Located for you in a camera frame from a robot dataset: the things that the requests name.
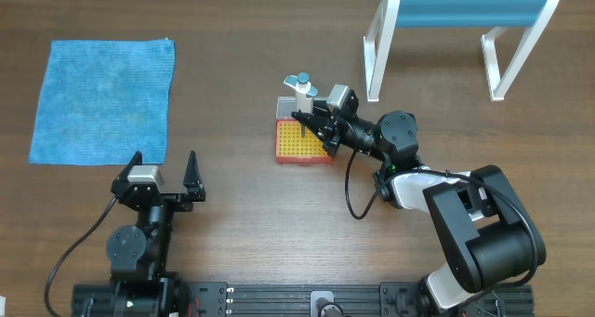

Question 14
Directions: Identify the blue cloth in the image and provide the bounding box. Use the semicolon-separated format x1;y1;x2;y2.
28;38;177;166

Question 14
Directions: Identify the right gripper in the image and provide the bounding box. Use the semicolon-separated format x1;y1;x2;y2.
291;99;358;158

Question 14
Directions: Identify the white pipette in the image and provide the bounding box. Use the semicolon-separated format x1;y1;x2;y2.
283;72;320;139

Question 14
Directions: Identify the red and yellow tip box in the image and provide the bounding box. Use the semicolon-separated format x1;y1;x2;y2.
274;96;335;165

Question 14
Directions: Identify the black cable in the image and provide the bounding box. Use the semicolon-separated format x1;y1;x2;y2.
44;195;118;317
344;148;540;309

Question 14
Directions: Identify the mounting rail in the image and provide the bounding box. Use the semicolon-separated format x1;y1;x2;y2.
72;282;536;317

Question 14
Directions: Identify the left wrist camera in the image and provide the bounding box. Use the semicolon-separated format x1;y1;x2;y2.
126;165;165;192

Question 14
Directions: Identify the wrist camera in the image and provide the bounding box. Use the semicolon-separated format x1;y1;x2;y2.
326;84;360;118
126;165;165;192

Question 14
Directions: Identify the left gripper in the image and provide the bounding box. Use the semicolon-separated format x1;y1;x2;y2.
111;150;206;212

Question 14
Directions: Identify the white and blue stand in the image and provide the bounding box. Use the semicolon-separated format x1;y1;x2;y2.
363;0;562;103

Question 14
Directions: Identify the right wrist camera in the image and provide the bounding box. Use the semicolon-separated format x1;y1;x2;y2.
326;84;360;118

